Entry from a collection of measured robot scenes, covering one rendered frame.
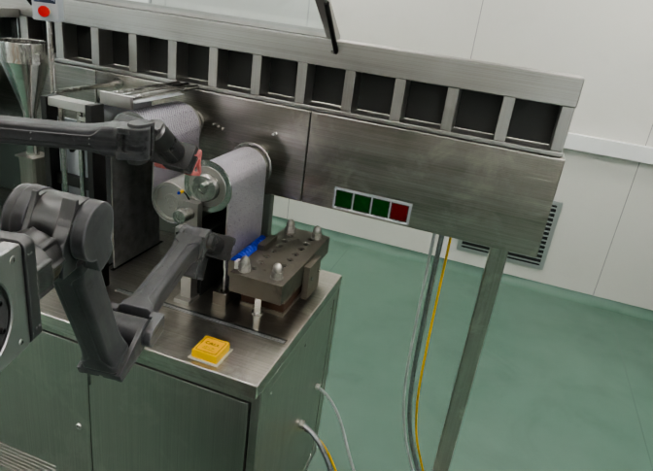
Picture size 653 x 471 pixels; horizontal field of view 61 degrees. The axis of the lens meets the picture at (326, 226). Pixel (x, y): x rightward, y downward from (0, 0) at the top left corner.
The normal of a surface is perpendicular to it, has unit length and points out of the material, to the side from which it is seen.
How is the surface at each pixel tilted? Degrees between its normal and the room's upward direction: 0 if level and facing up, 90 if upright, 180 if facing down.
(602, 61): 90
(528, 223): 90
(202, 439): 90
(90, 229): 95
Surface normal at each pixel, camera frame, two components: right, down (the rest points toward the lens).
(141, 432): -0.32, 0.32
